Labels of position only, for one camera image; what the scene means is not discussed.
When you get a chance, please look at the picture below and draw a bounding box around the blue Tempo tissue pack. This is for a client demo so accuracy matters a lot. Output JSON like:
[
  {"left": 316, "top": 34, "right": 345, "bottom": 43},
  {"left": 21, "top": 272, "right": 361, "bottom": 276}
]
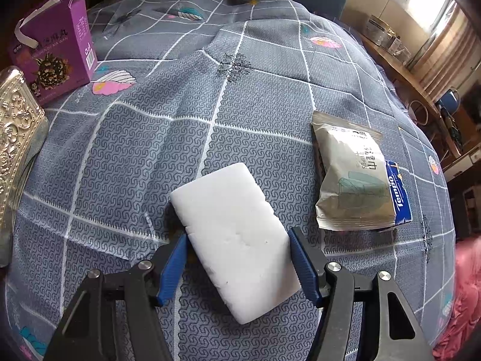
[{"left": 386, "top": 161, "right": 412, "bottom": 226}]

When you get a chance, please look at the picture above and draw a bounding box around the purple cardboard box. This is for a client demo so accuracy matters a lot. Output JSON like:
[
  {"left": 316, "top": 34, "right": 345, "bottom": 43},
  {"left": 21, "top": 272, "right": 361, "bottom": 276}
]
[{"left": 8, "top": 0, "right": 97, "bottom": 105}]

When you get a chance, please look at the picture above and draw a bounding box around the wooden side desk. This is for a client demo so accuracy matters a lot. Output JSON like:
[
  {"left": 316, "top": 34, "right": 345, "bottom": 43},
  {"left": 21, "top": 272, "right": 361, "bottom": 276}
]
[{"left": 360, "top": 34, "right": 461, "bottom": 159}]

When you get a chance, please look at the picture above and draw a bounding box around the pink blanket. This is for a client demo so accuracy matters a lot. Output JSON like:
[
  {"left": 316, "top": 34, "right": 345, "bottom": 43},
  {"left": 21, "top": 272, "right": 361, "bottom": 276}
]
[{"left": 433, "top": 236, "right": 480, "bottom": 360}]

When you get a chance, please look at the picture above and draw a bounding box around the pinkish window curtain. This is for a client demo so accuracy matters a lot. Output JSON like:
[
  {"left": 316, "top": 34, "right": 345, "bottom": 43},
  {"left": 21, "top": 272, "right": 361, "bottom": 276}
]
[{"left": 410, "top": 5, "right": 480, "bottom": 101}]

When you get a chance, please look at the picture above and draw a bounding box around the beige wet wipes packet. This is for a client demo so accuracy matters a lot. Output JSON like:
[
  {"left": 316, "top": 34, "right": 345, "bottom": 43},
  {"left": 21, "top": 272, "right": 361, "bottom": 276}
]
[{"left": 311, "top": 111, "right": 395, "bottom": 231}]

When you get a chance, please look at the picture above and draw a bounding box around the white sponge block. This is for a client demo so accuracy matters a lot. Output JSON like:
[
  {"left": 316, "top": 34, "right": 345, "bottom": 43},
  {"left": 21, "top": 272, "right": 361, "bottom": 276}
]
[{"left": 170, "top": 163, "right": 300, "bottom": 324}]

